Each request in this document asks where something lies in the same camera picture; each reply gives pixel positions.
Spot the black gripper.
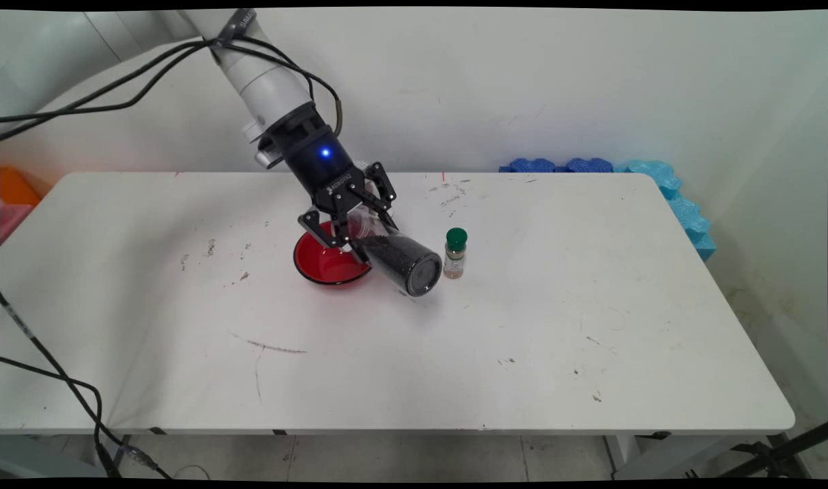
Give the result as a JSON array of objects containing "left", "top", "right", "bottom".
[{"left": 258, "top": 101, "right": 397, "bottom": 266}]

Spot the clear jar with black seeds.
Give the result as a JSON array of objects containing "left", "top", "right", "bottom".
[{"left": 346, "top": 207, "right": 444, "bottom": 297}]

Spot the red bowl black rim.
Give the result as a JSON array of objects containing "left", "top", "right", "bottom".
[{"left": 293, "top": 221, "right": 374, "bottom": 286}]

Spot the small spice bottle green cap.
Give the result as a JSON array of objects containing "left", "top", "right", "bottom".
[{"left": 443, "top": 228, "right": 469, "bottom": 280}]

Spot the dark blue foam piece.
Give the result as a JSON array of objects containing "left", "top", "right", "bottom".
[{"left": 499, "top": 158, "right": 557, "bottom": 174}]

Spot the blue cloth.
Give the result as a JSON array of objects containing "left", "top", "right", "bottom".
[{"left": 564, "top": 158, "right": 615, "bottom": 174}]

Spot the light blue foam mat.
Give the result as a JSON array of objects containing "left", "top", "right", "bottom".
[{"left": 614, "top": 160, "right": 717, "bottom": 262}]

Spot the orange box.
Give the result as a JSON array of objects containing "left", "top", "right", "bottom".
[{"left": 0, "top": 168, "right": 42, "bottom": 206}]

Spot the grey table leg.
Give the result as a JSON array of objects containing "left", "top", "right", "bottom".
[{"left": 81, "top": 435, "right": 132, "bottom": 476}]

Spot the pink box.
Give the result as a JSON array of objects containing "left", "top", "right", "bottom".
[{"left": 0, "top": 204, "right": 34, "bottom": 244}]

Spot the black tripod stand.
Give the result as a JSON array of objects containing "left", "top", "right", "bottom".
[{"left": 716, "top": 421, "right": 828, "bottom": 479}]

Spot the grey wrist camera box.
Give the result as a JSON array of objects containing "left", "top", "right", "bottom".
[{"left": 242, "top": 121, "right": 285, "bottom": 170}]

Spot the thin black camera cable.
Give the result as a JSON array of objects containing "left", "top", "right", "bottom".
[{"left": 0, "top": 37, "right": 316, "bottom": 140}]

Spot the dark velcro strap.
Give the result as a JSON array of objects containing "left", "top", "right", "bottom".
[{"left": 213, "top": 8, "right": 258, "bottom": 45}]

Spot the plain black cable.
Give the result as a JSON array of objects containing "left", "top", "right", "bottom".
[{"left": 0, "top": 357, "right": 119, "bottom": 478}]

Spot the black cable with white marks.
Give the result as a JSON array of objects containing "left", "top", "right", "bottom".
[{"left": 0, "top": 293, "right": 177, "bottom": 479}]

